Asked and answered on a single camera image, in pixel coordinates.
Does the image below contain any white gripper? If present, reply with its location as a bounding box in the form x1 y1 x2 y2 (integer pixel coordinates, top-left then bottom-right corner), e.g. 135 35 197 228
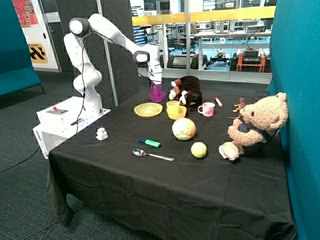
147 60 162 84

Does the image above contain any purple plastic cup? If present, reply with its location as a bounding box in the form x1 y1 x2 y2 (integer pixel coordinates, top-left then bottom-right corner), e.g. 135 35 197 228
150 83 162 97

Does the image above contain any yellow plastic cup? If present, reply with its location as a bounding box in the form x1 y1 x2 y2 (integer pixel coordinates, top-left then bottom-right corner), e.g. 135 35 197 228
166 100 180 115

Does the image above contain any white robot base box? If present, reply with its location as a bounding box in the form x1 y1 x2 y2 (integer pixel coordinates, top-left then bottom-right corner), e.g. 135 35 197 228
33 96 111 159

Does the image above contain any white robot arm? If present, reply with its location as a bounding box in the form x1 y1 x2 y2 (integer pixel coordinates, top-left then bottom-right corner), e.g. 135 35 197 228
63 13 162 116

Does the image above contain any purple plastic bowl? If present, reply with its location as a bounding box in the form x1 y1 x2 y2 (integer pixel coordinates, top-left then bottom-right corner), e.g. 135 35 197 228
149 91 166 103

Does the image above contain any brown plush dog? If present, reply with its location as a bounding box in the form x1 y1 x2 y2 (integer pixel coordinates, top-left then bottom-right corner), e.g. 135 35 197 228
168 75 203 111

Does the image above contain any yellow plastic plate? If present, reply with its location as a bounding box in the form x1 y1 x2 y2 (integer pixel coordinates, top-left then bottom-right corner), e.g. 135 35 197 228
133 102 163 118

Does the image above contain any yellow plastic bowl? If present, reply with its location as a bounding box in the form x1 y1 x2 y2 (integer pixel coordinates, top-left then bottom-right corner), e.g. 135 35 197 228
166 105 187 120

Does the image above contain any pink mug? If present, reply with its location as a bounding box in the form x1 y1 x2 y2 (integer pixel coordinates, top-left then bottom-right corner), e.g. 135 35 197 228
197 102 216 117

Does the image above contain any red white marker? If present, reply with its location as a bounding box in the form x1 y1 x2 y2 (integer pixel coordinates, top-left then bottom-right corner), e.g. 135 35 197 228
214 97 223 108

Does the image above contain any green highlighter pen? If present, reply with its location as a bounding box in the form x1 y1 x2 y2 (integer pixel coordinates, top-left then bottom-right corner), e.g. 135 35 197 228
138 137 162 148

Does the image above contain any metal spoon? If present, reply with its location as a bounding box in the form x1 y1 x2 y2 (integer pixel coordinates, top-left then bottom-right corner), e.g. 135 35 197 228
132 148 175 161

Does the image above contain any white power adapter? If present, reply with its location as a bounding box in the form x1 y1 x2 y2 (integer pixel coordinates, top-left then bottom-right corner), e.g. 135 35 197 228
96 126 109 141

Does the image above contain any yellow tennis ball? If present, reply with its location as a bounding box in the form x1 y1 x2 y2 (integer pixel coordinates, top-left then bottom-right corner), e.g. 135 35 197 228
191 142 207 158

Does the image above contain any brown toy lizard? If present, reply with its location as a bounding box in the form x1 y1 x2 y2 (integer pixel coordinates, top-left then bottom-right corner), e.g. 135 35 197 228
227 97 247 119

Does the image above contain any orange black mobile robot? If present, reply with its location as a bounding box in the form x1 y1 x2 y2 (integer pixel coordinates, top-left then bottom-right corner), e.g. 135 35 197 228
229 48 272 73

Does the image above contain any black tablecloth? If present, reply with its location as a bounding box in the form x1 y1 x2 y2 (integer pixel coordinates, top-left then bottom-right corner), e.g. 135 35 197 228
45 90 297 240

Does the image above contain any beige teddy bear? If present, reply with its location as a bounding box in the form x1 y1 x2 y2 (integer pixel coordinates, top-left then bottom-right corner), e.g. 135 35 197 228
219 92 289 161

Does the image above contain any yellow black sign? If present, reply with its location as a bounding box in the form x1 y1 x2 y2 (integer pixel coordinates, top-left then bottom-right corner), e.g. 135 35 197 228
28 43 48 64

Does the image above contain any teal sofa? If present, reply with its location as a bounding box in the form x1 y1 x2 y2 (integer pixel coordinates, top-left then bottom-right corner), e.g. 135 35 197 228
0 0 42 96

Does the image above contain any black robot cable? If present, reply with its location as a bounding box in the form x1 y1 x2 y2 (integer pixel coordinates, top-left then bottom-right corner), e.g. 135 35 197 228
74 29 156 136

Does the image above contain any red wall poster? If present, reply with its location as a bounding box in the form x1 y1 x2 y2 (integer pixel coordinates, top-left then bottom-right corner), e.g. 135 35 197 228
12 0 40 28

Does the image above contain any teal partition wall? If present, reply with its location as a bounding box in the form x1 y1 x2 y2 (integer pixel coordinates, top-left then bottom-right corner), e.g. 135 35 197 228
268 0 320 240

